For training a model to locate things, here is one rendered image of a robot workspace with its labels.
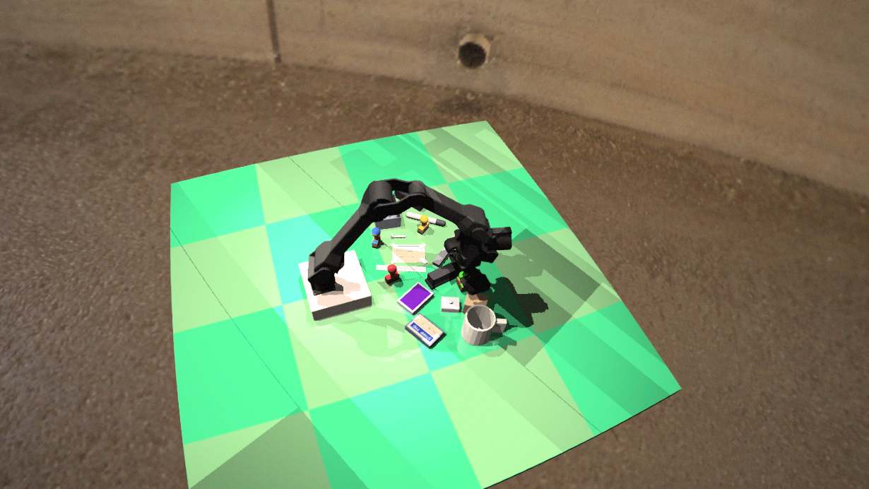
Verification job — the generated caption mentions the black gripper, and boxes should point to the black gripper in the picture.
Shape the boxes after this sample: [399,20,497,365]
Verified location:
[444,237,490,295]

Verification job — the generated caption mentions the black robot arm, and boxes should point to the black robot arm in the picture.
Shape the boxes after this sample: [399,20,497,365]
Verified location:
[307,178,512,295]

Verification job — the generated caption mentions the beige mug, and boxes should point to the beige mug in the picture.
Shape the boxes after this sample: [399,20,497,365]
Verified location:
[461,305,507,346]

